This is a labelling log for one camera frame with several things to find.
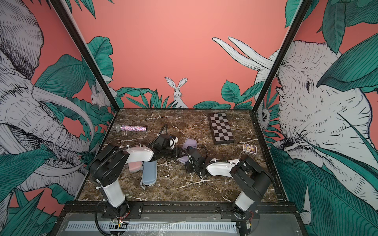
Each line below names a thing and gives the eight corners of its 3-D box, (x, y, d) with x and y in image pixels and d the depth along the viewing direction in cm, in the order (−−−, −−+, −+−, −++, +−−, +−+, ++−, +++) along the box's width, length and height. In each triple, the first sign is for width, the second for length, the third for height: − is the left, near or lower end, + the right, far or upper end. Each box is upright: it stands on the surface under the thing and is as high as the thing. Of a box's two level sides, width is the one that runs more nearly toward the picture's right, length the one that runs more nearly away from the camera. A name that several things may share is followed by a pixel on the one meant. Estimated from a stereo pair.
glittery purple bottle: (115, 131, 108) (113, 128, 105) (117, 127, 110) (115, 124, 107) (146, 133, 108) (145, 129, 104) (147, 129, 110) (146, 125, 107)
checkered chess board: (213, 144, 102) (214, 141, 100) (207, 115, 120) (208, 113, 117) (234, 142, 103) (235, 140, 101) (225, 114, 121) (226, 112, 118)
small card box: (242, 151, 99) (243, 150, 97) (243, 144, 102) (243, 143, 101) (255, 154, 98) (256, 153, 96) (255, 147, 101) (256, 145, 99)
